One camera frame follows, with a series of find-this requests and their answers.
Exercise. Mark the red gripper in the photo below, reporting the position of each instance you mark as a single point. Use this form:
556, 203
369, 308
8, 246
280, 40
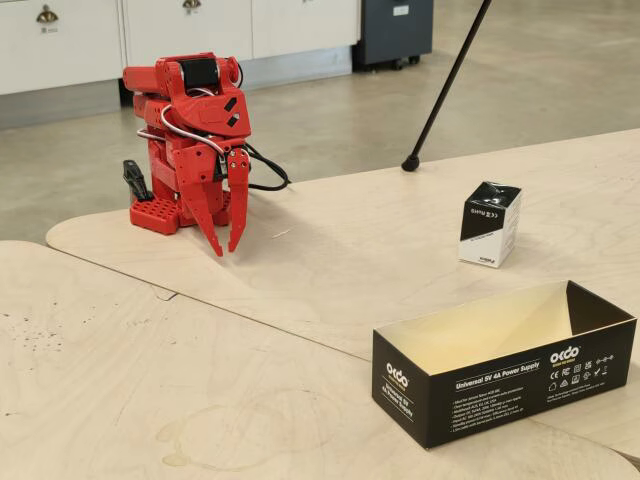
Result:
199, 165

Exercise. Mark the small black white box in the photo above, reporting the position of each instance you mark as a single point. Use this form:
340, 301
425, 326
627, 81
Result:
490, 225

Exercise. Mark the red robot arm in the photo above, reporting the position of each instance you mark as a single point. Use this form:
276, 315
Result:
150, 115

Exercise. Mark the large open black box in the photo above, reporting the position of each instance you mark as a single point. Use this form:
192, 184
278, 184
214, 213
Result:
475, 400

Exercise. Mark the small white scrap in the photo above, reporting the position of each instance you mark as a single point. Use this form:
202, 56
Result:
282, 233

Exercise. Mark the black table clamp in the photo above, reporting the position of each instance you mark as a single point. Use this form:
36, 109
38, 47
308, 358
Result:
134, 175

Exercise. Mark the black tripod leg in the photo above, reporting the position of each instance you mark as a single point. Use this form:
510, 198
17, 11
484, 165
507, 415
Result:
411, 163

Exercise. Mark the white cabinet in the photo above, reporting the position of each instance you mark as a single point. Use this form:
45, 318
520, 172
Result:
75, 50

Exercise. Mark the dark grey pedestal cabinet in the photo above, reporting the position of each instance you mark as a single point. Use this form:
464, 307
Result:
390, 35

